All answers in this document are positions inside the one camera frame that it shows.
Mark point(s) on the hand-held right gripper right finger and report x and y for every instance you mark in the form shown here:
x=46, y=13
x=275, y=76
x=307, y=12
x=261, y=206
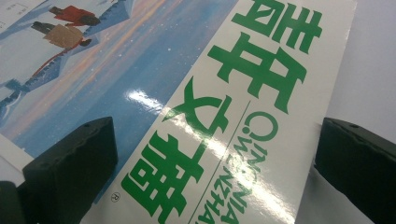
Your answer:
x=358, y=168

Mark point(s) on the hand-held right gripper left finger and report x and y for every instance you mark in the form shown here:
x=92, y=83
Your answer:
x=71, y=168

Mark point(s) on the white magazine green title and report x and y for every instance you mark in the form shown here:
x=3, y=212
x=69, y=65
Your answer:
x=174, y=62

